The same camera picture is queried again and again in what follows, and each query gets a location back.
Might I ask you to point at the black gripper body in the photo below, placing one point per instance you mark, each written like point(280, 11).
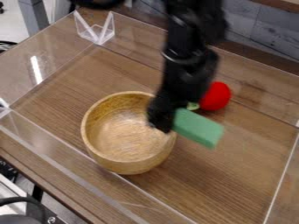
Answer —
point(196, 27)

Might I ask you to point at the green foam block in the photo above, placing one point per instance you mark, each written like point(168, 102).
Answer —
point(197, 128)

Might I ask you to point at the brown wooden bowl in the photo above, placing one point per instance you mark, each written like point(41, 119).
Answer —
point(120, 141)

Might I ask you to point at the clear acrylic corner bracket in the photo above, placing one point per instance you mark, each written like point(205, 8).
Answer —
point(95, 33)

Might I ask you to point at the red plush strawberry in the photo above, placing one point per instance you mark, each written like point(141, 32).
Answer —
point(215, 99)

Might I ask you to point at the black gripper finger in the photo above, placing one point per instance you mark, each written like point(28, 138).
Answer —
point(160, 113)

